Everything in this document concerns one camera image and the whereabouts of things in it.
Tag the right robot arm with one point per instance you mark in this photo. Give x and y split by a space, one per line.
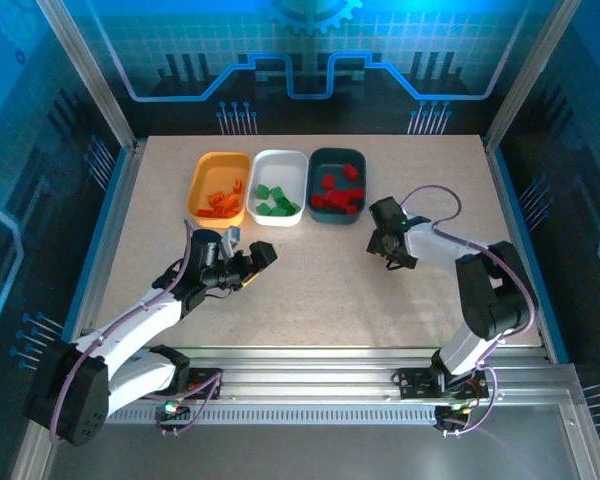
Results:
435 245

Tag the white plastic bin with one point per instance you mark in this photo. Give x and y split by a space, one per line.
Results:
277 165

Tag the long red lego brick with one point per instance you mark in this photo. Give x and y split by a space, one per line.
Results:
342 196

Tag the dark teal plastic bin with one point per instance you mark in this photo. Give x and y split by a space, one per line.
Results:
330 160

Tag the blue-edged side rail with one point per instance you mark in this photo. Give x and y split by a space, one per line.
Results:
107 250
506 200

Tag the yellow-orange plastic bin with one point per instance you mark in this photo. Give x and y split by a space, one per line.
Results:
215 167

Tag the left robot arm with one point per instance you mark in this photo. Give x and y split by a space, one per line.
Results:
135 320

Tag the aluminium base beam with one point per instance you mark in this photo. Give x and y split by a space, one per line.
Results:
305 380

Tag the grey metal lower panel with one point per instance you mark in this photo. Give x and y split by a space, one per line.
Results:
305 455

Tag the aluminium frame post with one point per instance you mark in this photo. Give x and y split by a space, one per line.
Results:
527 70
89 70

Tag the status LED control box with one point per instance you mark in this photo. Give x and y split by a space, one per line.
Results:
452 410
172 409

